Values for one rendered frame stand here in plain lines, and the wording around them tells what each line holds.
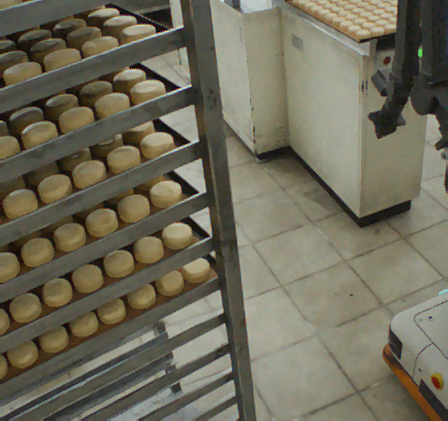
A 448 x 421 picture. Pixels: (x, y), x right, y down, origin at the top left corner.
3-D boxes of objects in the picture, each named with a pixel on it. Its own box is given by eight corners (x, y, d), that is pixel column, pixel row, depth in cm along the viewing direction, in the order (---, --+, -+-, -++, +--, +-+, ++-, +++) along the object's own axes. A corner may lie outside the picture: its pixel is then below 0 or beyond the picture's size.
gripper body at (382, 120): (366, 117, 169) (373, 101, 163) (394, 109, 172) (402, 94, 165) (376, 134, 166) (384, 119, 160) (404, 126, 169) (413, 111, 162)
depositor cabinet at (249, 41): (181, 81, 407) (164, -36, 358) (275, 58, 424) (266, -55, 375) (256, 169, 308) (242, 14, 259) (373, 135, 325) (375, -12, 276)
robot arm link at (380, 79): (395, 88, 150) (421, 82, 153) (374, 57, 155) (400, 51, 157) (382, 115, 161) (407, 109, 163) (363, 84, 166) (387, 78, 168)
